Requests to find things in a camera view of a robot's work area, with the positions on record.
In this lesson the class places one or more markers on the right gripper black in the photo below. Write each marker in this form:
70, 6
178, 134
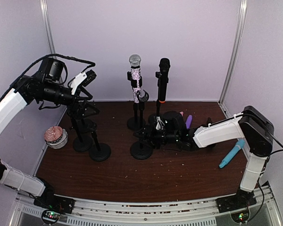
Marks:
150, 141

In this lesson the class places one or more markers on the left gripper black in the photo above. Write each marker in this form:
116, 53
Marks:
78, 112

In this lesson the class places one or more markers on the black stand of purple microphone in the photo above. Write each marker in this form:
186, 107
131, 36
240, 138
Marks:
139, 150

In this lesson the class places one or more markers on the black stand of rhinestone microphone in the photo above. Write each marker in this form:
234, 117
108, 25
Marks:
134, 122

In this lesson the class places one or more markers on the black stand of blue microphone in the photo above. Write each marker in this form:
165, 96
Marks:
83, 142

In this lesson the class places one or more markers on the purple microphone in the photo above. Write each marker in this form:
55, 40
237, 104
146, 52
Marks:
188, 121

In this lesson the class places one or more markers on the rhinestone silver microphone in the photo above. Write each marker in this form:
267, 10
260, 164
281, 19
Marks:
135, 75

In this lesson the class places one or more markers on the blue microphone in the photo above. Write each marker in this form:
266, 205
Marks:
238, 146

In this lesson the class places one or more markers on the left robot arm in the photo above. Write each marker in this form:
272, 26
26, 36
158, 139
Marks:
44, 85

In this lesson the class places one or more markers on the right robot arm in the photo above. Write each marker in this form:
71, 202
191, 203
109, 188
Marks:
249, 124

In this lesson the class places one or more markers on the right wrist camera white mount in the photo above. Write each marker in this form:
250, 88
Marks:
160, 123

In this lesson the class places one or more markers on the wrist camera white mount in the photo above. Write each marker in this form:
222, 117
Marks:
160, 123
82, 79

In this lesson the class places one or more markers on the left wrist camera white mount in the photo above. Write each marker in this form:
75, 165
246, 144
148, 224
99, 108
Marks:
82, 79

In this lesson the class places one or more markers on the black stand of orange-ring microphone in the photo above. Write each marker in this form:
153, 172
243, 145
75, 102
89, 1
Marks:
162, 86

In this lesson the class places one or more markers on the front aluminium rail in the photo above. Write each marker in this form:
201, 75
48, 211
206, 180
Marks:
200, 212

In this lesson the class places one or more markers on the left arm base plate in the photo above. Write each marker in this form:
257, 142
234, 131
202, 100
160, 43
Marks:
58, 204

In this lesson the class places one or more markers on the left aluminium corner post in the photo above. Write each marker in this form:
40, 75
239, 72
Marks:
46, 21

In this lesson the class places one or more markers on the aluminium corner post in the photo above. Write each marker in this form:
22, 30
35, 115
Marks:
235, 50
46, 21

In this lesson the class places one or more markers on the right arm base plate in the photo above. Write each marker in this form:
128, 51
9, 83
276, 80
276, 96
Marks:
233, 202

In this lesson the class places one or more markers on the right aluminium corner post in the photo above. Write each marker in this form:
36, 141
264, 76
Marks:
235, 50

